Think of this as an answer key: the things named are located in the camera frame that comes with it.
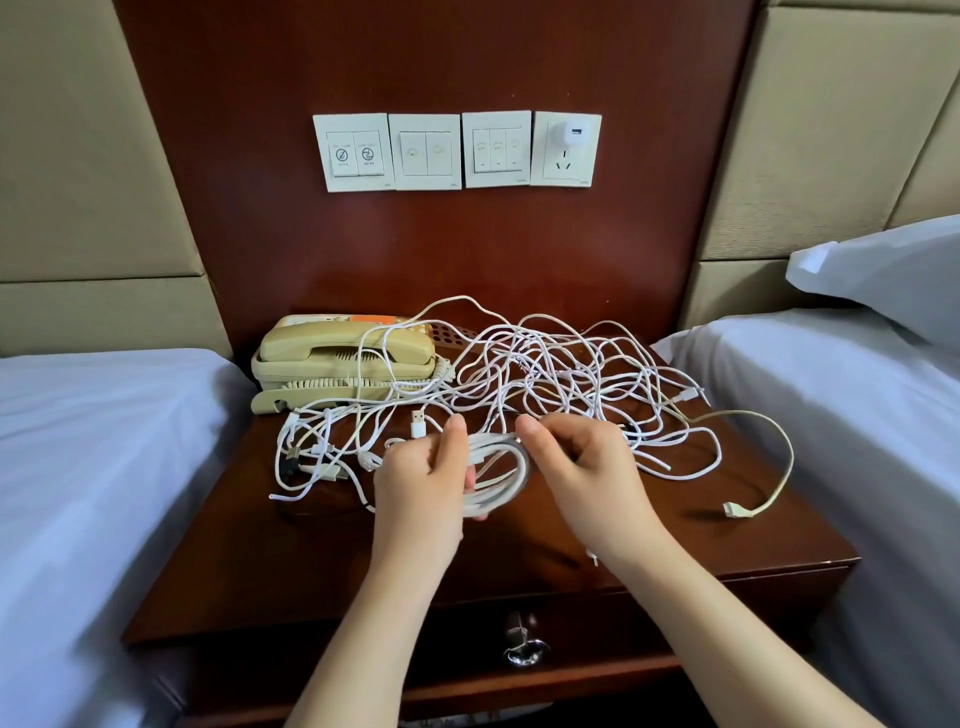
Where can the white plug-in charger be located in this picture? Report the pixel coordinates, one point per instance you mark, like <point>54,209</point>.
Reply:
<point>567,135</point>

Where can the left bed white sheet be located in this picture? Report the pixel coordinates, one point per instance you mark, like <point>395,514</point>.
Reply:
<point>105,510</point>

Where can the person's right forearm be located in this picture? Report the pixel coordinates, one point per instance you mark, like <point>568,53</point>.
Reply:
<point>735,645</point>

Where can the white pillow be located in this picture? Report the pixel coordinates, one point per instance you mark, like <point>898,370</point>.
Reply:
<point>893,278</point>

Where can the beige padded headboard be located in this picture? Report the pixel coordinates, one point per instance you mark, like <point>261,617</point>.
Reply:
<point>90,165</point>
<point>840,135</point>

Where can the white triple rocker wall switch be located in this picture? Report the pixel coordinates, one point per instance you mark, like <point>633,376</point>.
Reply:
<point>497,150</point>

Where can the dark wooden wall panel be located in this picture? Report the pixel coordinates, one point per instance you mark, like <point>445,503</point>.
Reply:
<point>435,255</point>

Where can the white double rocker wall switch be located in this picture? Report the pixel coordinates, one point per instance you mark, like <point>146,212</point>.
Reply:
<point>426,153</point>

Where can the person's left hand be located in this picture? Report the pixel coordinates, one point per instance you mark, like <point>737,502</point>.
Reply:
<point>420,495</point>

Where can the person's right hand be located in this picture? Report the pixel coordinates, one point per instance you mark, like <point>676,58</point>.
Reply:
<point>593,480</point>

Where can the right bed white sheet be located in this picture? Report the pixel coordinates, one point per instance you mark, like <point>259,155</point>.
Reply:
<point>885,465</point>

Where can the wooden nightstand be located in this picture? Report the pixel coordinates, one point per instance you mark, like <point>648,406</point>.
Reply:
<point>240,555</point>

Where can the bed white sheet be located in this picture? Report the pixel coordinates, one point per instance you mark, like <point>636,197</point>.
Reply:
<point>105,510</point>
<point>885,465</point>

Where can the dark wooden drawer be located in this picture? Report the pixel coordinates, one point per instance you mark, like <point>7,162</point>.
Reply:
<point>240,653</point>

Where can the white two-button wall switch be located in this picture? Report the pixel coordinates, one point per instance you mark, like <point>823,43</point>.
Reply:
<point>353,153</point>

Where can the person's left forearm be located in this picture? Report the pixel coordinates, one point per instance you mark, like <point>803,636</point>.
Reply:
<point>368,645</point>

